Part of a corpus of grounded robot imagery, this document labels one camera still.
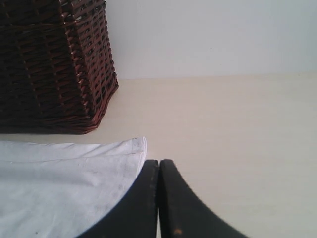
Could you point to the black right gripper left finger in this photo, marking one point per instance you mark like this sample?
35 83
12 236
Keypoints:
135 215

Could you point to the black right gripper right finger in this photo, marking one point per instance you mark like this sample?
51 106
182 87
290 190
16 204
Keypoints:
181 213

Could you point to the white t-shirt with red lettering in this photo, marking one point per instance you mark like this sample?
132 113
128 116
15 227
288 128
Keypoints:
61 190

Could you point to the dark brown wicker basket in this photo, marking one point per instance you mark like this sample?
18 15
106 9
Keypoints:
57 74

